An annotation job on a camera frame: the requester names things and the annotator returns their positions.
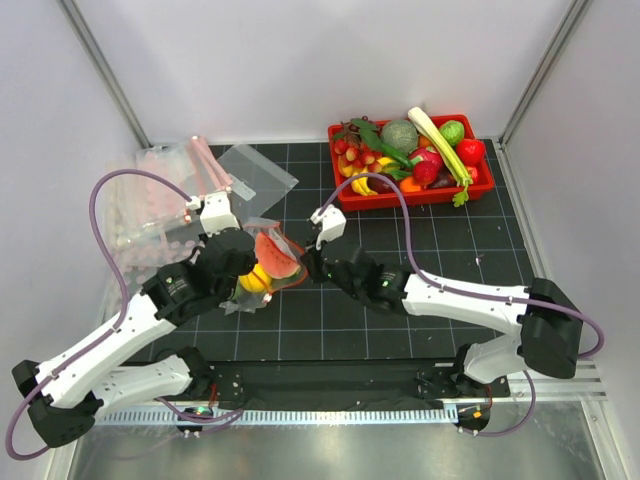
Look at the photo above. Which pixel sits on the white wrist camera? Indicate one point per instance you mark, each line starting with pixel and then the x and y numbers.
pixel 330 224
pixel 214 212

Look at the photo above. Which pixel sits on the green toy custard apple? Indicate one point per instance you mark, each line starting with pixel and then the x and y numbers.
pixel 453 132

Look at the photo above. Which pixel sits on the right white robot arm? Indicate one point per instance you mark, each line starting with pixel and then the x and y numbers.
pixel 540 329

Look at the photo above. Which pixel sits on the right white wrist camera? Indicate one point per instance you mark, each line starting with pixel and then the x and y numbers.
pixel 330 224

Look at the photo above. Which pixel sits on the red plastic food tray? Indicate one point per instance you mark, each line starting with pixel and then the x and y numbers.
pixel 438 186

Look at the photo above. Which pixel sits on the toy cherry bunch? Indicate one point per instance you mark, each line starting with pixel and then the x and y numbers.
pixel 357 142

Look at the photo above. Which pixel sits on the yellow toy banana bunch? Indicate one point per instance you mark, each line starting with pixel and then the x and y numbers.
pixel 349 169

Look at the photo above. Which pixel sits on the pink toy dragon fruit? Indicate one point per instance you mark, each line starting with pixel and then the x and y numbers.
pixel 429 154

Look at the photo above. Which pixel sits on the green toy melon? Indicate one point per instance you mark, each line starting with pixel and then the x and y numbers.
pixel 400 134

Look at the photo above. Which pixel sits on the yellow toy bell pepper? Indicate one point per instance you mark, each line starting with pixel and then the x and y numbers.
pixel 257 281

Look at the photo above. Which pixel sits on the orange toy carrot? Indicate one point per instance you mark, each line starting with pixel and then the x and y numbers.
pixel 410 185

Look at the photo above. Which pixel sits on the clear zip bag on mat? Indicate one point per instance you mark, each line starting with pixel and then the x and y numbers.
pixel 257 183

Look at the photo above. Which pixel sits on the red toy tomato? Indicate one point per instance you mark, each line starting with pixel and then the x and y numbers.
pixel 470 151

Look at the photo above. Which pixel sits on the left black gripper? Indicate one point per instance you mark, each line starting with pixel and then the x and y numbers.
pixel 251 262

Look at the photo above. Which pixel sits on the toy watermelon slice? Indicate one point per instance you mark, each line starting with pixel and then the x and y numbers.
pixel 278 263

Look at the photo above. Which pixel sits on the toy celery stalk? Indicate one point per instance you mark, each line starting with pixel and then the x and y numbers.
pixel 424 125

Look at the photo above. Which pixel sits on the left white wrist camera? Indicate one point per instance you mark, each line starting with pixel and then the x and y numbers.
pixel 214 212

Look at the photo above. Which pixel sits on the aluminium cable duct rail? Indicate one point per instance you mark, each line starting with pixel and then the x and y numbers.
pixel 585 386

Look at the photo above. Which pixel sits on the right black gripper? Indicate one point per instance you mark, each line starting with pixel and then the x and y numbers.
pixel 311 260

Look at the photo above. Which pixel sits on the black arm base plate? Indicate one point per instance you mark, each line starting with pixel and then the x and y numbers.
pixel 335 385

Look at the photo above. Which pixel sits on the orange-zipper clear zip bag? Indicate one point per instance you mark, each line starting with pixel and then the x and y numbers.
pixel 245 302

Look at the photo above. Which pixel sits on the dark red toy apple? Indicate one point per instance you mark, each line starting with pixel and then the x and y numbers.
pixel 382 184

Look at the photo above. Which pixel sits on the green toy pea pod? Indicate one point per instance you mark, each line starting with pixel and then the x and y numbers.
pixel 393 153

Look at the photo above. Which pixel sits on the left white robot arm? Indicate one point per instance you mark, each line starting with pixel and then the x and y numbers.
pixel 68 393

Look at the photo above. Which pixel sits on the red toy strawberry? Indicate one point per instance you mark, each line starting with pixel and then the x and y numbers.
pixel 474 174

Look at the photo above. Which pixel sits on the pink-zipper zip bag stack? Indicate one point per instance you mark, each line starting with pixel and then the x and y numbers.
pixel 147 223

